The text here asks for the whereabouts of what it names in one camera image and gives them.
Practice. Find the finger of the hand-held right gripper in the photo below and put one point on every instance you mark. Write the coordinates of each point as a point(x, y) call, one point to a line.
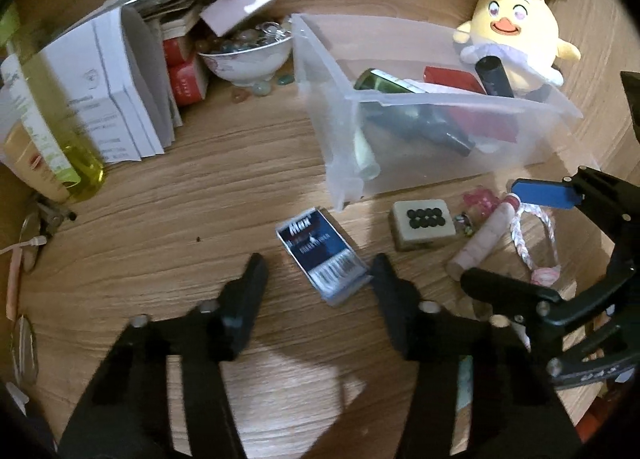
point(500, 289)
point(545, 191)

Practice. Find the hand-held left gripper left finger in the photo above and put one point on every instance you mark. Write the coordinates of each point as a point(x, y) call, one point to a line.
point(245, 309)

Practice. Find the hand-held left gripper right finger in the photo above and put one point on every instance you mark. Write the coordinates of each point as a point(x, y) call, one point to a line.
point(395, 309)

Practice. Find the white pink lip balm tube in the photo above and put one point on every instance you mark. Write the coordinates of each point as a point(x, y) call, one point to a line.
point(482, 241)

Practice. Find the small colourful bead charm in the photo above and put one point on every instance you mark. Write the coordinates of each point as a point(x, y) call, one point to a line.
point(464, 225)

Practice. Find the white mahjong tile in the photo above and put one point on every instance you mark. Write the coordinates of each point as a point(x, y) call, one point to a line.
point(422, 224)

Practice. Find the black blue staple box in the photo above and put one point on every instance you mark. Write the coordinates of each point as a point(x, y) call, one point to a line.
point(322, 254)

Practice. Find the red gift box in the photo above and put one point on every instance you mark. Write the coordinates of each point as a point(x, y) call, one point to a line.
point(480, 119)

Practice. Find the purple lip gloss tube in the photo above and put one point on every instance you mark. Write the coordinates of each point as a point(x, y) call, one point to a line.
point(492, 76)

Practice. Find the light green cosmetic tube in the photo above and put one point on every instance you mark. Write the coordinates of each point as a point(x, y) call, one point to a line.
point(366, 154)

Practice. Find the dark green spray bottle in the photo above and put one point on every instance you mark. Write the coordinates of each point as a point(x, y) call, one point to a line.
point(400, 114)

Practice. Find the clear plastic storage bin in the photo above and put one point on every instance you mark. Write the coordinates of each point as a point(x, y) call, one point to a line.
point(340, 104)

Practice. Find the yellow chick plush toy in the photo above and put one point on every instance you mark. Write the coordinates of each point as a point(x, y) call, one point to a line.
point(520, 14)

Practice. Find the yellow-green spray bottle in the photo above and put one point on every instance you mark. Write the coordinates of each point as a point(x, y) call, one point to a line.
point(75, 159)

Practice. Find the tan wooden stick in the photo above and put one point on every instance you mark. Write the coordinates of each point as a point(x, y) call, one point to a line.
point(14, 284)

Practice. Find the red carton box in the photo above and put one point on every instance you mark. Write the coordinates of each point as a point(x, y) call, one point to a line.
point(177, 50)
point(189, 81)

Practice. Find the white footed bowl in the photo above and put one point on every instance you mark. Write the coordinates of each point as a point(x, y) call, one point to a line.
point(245, 66)

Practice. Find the beige sunscreen tube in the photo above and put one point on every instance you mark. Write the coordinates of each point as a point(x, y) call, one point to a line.
point(35, 164)

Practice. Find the stack of white paper leaflets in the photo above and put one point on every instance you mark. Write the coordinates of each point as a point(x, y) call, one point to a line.
point(110, 89)

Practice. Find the pile of polished stones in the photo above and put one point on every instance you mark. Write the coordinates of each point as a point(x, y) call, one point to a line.
point(245, 38)

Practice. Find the pink white small box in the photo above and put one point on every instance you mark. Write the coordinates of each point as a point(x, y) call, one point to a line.
point(240, 4)

